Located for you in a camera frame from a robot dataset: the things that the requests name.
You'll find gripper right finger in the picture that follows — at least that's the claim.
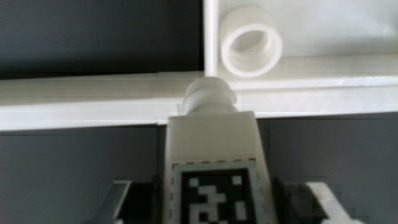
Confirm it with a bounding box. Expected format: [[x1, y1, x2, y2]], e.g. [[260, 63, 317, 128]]
[[274, 179, 366, 224]]

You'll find white front fence rail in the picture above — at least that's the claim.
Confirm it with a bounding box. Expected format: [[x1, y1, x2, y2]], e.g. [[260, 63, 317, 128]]
[[0, 72, 398, 131]]

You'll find white square tabletop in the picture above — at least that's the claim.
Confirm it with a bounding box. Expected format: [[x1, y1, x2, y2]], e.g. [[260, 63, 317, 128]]
[[203, 0, 398, 80]]

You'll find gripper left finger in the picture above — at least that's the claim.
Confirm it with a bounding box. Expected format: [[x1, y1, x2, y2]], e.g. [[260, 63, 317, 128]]
[[88, 180, 159, 224]]

